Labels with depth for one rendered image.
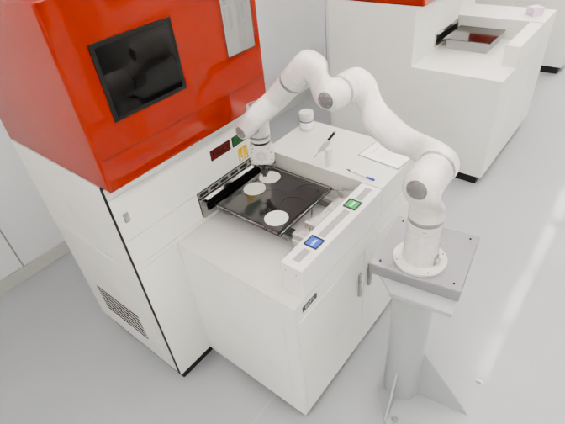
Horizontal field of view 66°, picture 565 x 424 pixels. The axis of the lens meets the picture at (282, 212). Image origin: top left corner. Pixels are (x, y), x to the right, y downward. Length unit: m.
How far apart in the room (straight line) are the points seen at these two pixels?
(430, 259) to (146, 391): 1.58
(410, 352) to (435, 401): 0.41
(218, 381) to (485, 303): 1.53
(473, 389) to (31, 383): 2.25
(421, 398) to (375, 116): 1.41
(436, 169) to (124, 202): 1.06
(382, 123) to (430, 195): 0.27
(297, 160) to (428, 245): 0.77
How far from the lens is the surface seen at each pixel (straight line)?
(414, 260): 1.60
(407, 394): 2.26
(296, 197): 1.89
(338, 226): 1.63
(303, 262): 1.50
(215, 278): 1.81
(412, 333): 1.87
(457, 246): 1.75
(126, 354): 2.67
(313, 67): 1.47
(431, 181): 1.34
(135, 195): 1.68
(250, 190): 1.96
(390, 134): 1.41
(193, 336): 2.28
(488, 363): 2.52
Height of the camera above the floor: 2.02
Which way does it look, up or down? 38 degrees down
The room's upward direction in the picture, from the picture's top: 7 degrees counter-clockwise
